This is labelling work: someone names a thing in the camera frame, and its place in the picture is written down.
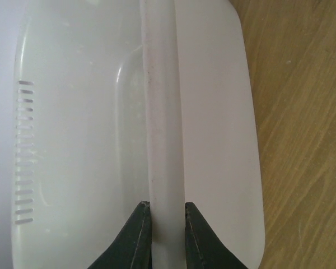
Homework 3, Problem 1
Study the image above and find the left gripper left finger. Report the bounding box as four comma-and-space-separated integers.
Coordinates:
89, 201, 152, 269

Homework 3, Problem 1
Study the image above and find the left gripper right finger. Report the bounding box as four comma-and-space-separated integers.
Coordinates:
185, 202, 246, 268

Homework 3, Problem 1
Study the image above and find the white plastic basin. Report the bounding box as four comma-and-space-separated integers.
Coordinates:
11, 1, 265, 268

